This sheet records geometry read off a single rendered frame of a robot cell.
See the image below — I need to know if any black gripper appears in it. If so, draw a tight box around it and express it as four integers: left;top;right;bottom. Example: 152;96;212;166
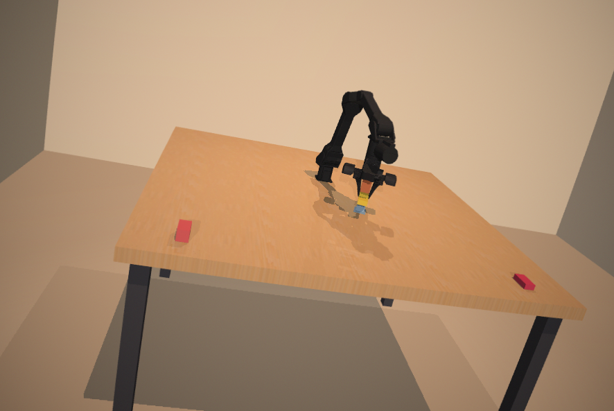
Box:
342;153;397;198

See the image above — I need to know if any yellow bar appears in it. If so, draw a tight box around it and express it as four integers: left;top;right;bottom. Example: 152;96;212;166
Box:
357;180;372;206

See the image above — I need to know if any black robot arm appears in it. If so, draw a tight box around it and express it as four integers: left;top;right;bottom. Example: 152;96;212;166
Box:
315;90;398;183

